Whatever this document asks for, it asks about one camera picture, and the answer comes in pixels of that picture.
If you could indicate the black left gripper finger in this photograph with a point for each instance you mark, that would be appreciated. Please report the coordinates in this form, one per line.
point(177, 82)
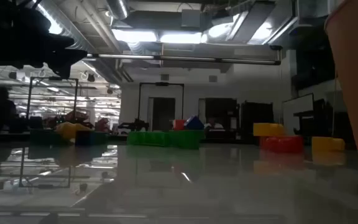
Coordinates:
point(71, 60)
point(59, 40)

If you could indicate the large yellow block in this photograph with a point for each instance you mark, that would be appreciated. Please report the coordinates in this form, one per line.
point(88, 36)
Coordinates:
point(269, 129)
point(326, 144)
point(70, 130)

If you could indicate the small green block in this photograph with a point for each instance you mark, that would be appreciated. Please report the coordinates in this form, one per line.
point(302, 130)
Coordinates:
point(43, 137)

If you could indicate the long green block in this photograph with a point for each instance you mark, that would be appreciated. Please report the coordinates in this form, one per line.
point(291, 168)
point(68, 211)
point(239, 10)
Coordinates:
point(186, 140)
point(148, 139)

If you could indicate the small orange-red block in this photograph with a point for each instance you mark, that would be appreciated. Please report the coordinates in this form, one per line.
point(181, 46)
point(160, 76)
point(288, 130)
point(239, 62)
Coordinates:
point(179, 124)

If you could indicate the small blue block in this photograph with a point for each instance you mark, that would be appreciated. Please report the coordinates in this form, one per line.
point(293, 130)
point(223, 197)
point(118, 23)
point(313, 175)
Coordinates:
point(194, 123)

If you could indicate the large red block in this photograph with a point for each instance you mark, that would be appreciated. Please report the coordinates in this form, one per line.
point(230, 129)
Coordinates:
point(281, 144)

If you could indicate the black background robot arm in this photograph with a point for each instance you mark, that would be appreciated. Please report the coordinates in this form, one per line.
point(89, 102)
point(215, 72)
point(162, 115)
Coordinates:
point(134, 126)

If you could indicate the red machine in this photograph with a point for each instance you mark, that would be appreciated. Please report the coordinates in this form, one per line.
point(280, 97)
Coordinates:
point(76, 115)
point(102, 124)

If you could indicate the ceiling light panel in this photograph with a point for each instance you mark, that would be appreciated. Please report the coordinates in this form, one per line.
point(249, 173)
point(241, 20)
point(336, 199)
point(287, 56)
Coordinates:
point(180, 38)
point(135, 35)

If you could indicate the door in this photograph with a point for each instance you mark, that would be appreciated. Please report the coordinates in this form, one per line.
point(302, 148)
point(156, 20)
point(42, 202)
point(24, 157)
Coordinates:
point(163, 113)

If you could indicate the grey ceiling box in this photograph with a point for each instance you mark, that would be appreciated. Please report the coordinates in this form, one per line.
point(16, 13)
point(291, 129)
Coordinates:
point(191, 18)

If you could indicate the black cabinet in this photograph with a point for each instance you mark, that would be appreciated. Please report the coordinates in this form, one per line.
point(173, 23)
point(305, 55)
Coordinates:
point(221, 109)
point(256, 115)

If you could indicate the whiteboard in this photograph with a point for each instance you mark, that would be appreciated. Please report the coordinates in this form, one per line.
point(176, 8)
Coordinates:
point(297, 109)

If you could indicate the orange plastic bin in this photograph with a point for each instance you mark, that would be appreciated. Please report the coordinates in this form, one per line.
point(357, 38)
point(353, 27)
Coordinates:
point(356, 93)

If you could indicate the corrugated silver air duct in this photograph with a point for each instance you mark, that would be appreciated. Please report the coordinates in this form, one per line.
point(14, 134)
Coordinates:
point(70, 31)

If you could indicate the black ceiling camera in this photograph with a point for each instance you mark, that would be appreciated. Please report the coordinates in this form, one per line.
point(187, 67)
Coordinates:
point(91, 77)
point(12, 75)

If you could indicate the black frame workstation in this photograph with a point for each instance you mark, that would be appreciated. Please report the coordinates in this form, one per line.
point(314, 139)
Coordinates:
point(162, 84)
point(76, 93)

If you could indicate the round silver duct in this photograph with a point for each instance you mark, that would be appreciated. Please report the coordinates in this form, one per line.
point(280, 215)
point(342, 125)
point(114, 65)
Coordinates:
point(118, 9)

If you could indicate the wall vent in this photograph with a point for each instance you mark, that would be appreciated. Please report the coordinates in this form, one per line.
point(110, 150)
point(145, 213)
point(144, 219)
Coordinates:
point(165, 77)
point(213, 78)

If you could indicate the long horizontal metal rail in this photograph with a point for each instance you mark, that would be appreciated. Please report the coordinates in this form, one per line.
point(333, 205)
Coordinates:
point(166, 58)

